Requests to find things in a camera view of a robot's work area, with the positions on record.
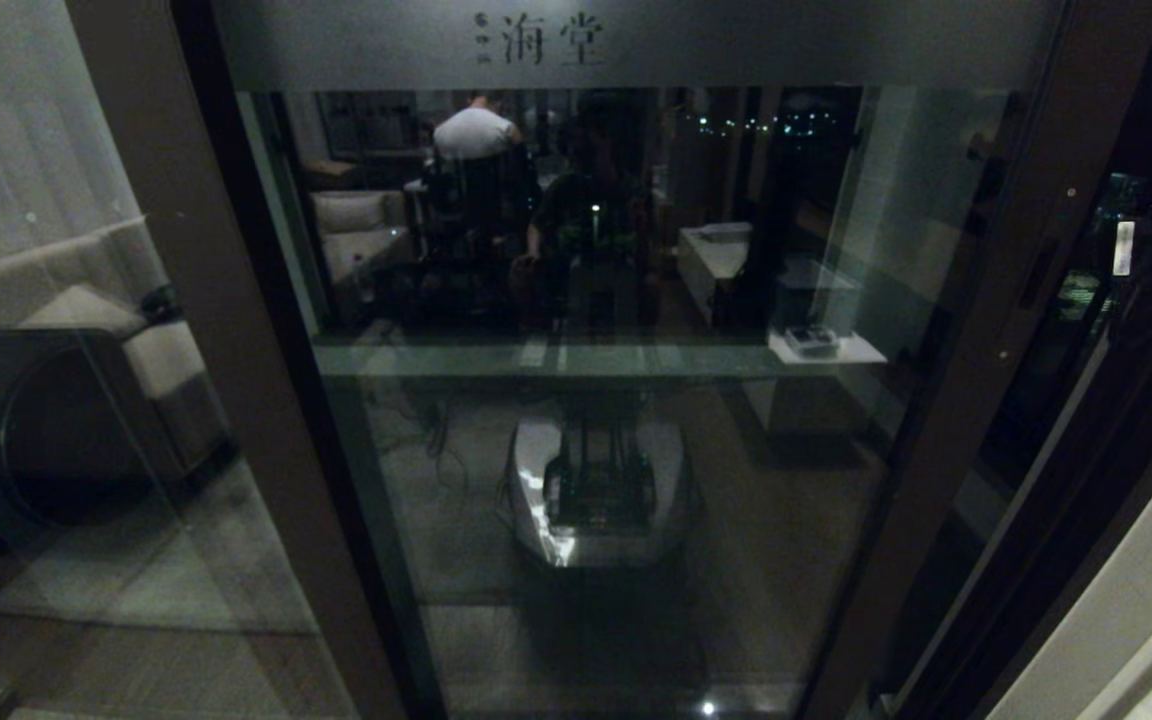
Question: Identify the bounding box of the brown framed sliding glass door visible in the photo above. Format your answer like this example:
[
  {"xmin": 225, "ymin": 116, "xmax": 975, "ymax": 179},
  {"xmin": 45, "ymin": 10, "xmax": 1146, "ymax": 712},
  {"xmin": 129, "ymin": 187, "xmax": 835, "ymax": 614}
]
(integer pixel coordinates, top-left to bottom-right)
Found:
[{"xmin": 211, "ymin": 0, "xmax": 1152, "ymax": 720}]

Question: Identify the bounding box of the dark brown door jamb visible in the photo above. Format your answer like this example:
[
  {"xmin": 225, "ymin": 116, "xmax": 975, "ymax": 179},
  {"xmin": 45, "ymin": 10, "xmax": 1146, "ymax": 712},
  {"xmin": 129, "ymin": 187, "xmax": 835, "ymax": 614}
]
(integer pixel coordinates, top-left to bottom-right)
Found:
[{"xmin": 891, "ymin": 330, "xmax": 1152, "ymax": 720}]

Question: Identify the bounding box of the dark green cloth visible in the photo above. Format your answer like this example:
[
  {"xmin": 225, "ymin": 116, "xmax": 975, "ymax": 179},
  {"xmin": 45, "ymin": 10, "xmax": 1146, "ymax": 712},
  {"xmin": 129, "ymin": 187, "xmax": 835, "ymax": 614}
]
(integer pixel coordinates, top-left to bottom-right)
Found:
[{"xmin": 141, "ymin": 283, "xmax": 185, "ymax": 321}]

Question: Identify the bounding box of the grey rug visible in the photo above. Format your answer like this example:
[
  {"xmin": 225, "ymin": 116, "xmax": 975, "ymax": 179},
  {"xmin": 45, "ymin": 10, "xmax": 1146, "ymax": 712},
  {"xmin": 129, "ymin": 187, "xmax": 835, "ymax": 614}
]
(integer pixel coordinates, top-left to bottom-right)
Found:
[{"xmin": 0, "ymin": 455, "xmax": 322, "ymax": 637}]

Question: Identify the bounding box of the beige sofa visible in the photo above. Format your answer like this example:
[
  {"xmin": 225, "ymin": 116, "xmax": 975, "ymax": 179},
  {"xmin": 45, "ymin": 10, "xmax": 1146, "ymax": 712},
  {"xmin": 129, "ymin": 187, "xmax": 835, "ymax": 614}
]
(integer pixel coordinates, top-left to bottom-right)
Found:
[{"xmin": 0, "ymin": 220, "xmax": 237, "ymax": 481}]

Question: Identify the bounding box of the beige sofa cushion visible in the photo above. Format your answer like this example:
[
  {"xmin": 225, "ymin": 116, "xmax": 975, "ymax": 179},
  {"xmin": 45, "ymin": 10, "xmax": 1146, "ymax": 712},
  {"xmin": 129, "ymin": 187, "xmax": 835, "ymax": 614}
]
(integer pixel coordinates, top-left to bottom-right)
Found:
[{"xmin": 21, "ymin": 285, "xmax": 152, "ymax": 337}]

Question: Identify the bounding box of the brown fixed door frame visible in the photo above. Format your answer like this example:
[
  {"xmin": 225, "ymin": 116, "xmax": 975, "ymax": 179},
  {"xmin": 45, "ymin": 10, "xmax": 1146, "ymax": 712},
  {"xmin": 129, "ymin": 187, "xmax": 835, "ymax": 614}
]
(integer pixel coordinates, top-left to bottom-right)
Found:
[{"xmin": 66, "ymin": 0, "xmax": 447, "ymax": 720}]

